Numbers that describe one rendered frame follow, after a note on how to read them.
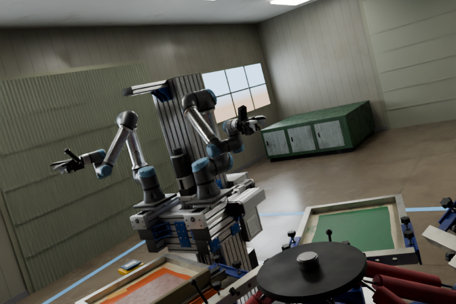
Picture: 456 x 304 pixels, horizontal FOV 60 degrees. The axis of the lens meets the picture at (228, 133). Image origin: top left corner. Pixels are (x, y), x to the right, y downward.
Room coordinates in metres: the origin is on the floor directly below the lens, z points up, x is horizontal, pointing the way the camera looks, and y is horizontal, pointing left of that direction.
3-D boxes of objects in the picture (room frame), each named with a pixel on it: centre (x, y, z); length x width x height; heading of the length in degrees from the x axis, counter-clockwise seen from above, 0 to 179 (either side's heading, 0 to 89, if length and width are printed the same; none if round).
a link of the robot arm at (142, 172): (2.72, 0.62, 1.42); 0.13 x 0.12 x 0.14; 28
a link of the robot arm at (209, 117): (2.49, 0.10, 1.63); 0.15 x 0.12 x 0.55; 120
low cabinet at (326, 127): (9.23, -2.08, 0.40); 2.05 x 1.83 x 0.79; 54
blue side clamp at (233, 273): (1.88, 0.17, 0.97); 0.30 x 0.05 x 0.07; 39
